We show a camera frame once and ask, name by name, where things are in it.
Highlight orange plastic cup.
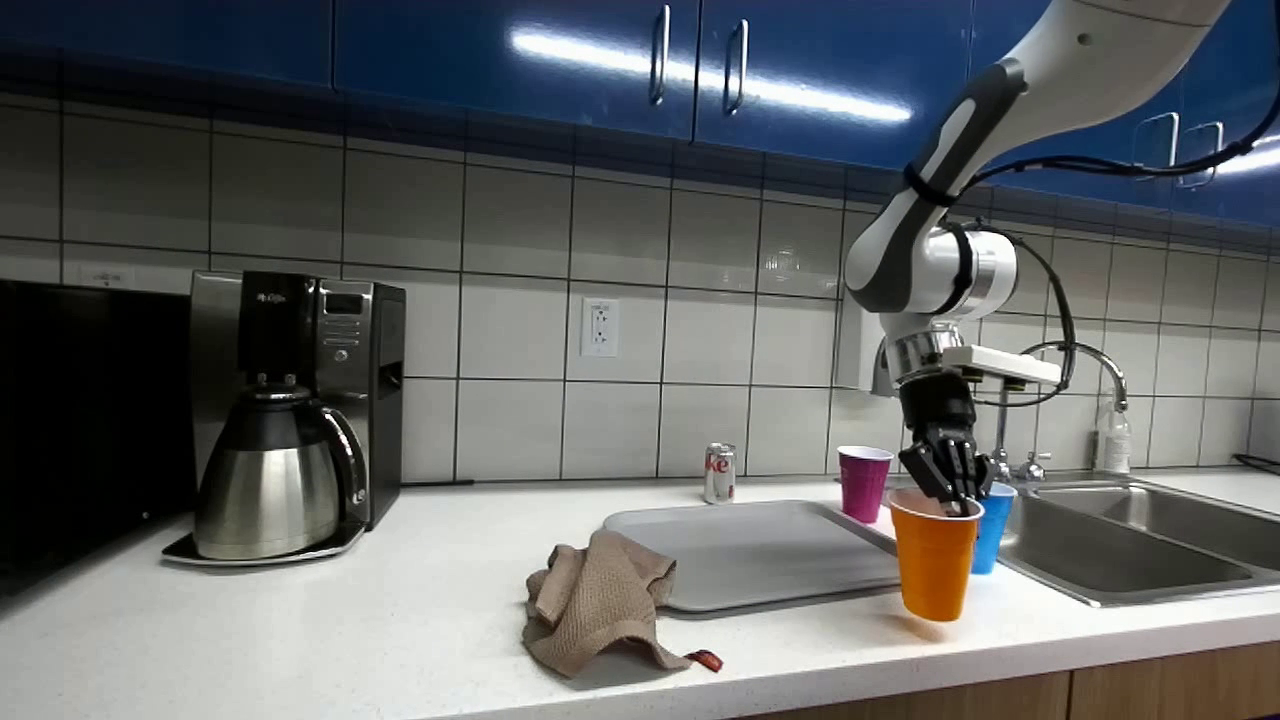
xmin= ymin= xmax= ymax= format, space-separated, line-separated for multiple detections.
xmin=882 ymin=489 xmax=985 ymax=618

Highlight stainless steel double sink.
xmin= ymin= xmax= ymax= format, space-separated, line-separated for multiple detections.
xmin=999 ymin=479 xmax=1280 ymax=607

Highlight grey serving tray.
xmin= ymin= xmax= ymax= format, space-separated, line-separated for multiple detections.
xmin=604 ymin=499 xmax=897 ymax=617

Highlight black steel coffee maker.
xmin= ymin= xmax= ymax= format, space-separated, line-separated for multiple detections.
xmin=162 ymin=270 xmax=404 ymax=568

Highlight brown cloth towel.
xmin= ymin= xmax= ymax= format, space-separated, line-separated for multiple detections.
xmin=523 ymin=526 xmax=722 ymax=679

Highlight purple plastic cup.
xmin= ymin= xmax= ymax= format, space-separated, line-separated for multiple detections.
xmin=838 ymin=445 xmax=890 ymax=525

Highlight wooden lower cabinet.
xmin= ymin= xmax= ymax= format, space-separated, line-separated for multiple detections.
xmin=757 ymin=645 xmax=1280 ymax=720

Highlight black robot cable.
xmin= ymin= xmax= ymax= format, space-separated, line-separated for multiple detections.
xmin=962 ymin=91 xmax=1280 ymax=411

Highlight dish soap bottle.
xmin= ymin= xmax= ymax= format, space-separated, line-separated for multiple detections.
xmin=1093 ymin=409 xmax=1130 ymax=470

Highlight blue upper cabinets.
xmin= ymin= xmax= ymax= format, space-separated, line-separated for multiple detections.
xmin=0 ymin=0 xmax=1280 ymax=238

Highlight chrome gooseneck faucet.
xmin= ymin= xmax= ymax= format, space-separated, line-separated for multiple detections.
xmin=989 ymin=340 xmax=1128 ymax=483

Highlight black microwave oven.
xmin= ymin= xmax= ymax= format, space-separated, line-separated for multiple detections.
xmin=0 ymin=281 xmax=196 ymax=594

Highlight blue plastic cup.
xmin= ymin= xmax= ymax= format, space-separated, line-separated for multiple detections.
xmin=970 ymin=483 xmax=1017 ymax=577

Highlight steel coffee carafe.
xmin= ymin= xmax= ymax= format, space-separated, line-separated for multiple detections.
xmin=192 ymin=390 xmax=369 ymax=564

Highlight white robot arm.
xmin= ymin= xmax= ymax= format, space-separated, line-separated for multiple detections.
xmin=844 ymin=0 xmax=1228 ymax=515

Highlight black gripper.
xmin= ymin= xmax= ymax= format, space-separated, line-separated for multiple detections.
xmin=900 ymin=372 xmax=989 ymax=511

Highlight white wall outlet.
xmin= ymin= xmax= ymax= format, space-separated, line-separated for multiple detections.
xmin=579 ymin=294 xmax=618 ymax=360

